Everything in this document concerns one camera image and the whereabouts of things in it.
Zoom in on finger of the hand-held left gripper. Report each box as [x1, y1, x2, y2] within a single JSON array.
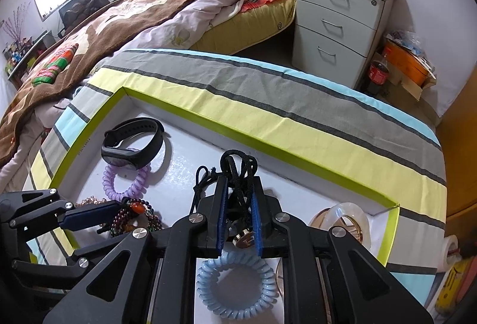
[[0, 189, 122, 232], [11, 231, 132, 273]]

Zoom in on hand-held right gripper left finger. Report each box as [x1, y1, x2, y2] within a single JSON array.
[[43, 176, 229, 324]]

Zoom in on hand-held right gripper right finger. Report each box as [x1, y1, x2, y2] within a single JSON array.
[[250, 177, 435, 324]]

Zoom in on pink bead bracelet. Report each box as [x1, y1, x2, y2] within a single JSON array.
[[75, 196, 109, 207]]

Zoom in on purple spiral hair tie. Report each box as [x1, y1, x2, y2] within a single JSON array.
[[103, 147, 153, 202]]

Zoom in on dark beaded bracelet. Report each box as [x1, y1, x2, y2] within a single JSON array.
[[99, 197, 163, 239]]

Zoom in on black cord pendant necklace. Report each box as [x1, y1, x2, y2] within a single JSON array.
[[193, 149, 261, 248]]

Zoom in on blue spiral hair tie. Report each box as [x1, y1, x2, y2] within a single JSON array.
[[196, 250, 279, 321]]

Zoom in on green cardboard box lid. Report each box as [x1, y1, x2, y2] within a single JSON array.
[[48, 86, 401, 324]]

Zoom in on black smart band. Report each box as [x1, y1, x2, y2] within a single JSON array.
[[101, 118, 165, 172]]

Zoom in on striped table cloth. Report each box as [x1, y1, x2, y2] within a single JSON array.
[[28, 48, 448, 295]]

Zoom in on red green patterned cushion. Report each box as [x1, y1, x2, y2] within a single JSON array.
[[32, 44, 80, 86]]

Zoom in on cluttered shelf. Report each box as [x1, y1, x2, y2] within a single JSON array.
[[4, 29, 53, 90]]

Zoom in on brown patterned blanket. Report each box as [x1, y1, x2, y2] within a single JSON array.
[[0, 0, 299, 168]]

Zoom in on yellow mattress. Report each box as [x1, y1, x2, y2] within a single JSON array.
[[194, 0, 299, 56]]

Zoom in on cola bottle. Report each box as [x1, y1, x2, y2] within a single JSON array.
[[368, 51, 392, 95]]

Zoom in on white paper roll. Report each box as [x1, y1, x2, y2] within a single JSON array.
[[442, 234, 461, 274]]

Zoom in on decorative flower branches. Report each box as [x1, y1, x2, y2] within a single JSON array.
[[0, 3, 30, 45]]

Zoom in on dark monitor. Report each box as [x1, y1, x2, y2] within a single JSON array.
[[58, 0, 110, 37]]

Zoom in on yellow package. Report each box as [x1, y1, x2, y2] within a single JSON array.
[[436, 257, 475, 314]]

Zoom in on orange box in carton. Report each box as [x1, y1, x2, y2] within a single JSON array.
[[380, 33, 436, 101]]

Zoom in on wooden door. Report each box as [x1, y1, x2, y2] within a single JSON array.
[[436, 59, 477, 220]]

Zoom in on grey drawer nightstand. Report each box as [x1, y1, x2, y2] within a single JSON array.
[[292, 0, 396, 91]]

